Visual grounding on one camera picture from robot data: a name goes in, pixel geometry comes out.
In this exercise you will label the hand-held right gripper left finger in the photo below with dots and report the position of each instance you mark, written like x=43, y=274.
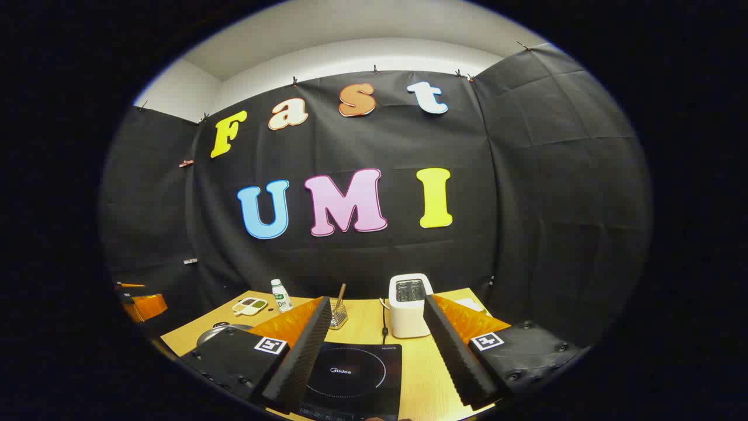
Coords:
x=304, y=356

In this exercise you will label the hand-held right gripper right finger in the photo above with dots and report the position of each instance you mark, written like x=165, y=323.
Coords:
x=459, y=356

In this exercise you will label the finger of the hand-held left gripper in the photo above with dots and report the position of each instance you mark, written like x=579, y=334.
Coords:
x=146, y=307

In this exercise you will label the black induction cooktop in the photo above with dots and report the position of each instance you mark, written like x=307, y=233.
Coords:
x=356, y=377

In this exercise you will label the stainless steel pot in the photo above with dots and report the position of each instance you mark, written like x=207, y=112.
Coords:
x=222, y=334

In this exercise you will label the white drink bottle green label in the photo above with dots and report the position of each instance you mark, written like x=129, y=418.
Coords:
x=281, y=298

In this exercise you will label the white toaster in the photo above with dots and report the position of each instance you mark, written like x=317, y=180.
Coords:
x=409, y=316

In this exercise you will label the white divided bean dish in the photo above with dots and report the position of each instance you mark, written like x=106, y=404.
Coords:
x=249, y=306

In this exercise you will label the black backdrop cloth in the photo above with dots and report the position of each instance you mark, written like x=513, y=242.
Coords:
x=526, y=204

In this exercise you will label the row of black cloth clips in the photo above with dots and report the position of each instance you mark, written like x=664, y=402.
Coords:
x=295, y=80

